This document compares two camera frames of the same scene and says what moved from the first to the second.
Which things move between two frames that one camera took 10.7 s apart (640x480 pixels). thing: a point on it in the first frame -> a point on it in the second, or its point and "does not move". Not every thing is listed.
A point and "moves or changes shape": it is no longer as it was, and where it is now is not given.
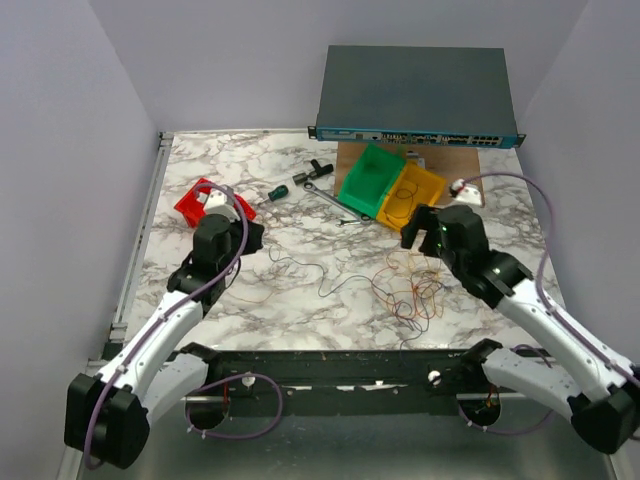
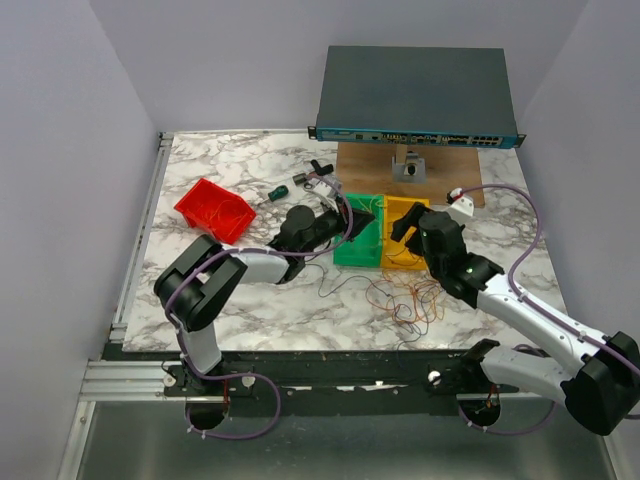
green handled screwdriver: (278, 192) does not move
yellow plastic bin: (413, 186) moves or changes shape
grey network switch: (421, 95) does not move
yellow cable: (414, 271) -> (375, 200)
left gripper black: (255, 242) -> (359, 220)
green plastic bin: (372, 178) -> (366, 249)
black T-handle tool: (302, 178) does not move
